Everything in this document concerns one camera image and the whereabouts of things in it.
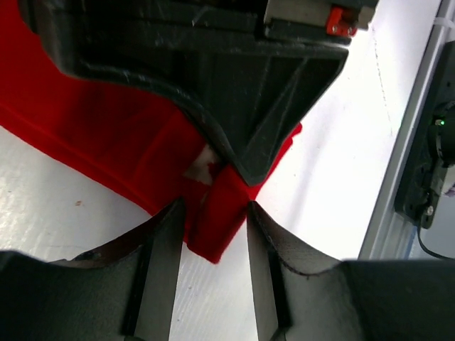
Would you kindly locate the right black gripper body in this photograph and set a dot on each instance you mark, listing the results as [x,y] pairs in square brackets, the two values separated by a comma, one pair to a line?
[338,18]

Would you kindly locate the red patterned sock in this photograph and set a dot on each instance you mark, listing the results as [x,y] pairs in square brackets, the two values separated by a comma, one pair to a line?
[137,144]

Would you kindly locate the aluminium front rail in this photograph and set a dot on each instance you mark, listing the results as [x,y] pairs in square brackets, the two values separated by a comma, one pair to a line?
[389,234]

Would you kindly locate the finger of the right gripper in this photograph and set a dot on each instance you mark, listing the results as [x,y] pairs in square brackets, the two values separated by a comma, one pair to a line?
[243,84]

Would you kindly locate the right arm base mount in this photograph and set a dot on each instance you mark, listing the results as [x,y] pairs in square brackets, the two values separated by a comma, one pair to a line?
[432,152]

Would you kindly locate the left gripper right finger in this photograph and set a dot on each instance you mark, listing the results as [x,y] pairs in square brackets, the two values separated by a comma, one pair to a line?
[300,293]

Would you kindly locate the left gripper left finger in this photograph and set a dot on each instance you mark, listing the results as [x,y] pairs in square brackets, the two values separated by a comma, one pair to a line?
[121,290]

